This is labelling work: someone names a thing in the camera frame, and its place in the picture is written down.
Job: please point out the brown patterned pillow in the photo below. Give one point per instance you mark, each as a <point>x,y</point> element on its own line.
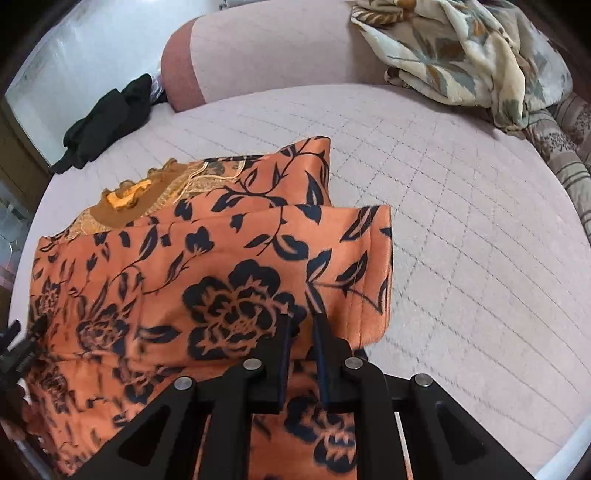
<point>568,138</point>

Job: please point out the orange black floral garment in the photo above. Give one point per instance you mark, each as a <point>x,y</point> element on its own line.
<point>184,258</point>

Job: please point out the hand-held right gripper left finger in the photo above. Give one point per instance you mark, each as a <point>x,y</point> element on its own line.
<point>286,353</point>

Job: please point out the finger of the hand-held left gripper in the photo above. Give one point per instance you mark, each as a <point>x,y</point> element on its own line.
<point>27,357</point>

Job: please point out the pink quilted sofa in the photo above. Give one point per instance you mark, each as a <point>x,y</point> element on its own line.
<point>461,230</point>

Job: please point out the cream floral blanket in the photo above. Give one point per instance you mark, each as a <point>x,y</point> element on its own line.
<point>461,60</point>

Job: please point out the wooden door with glass panel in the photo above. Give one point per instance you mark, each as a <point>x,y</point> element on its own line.
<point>18,138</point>

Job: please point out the black cloth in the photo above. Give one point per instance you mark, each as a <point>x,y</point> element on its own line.
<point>106,120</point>

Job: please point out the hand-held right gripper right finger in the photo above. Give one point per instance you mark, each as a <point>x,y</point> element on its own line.
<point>321,362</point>

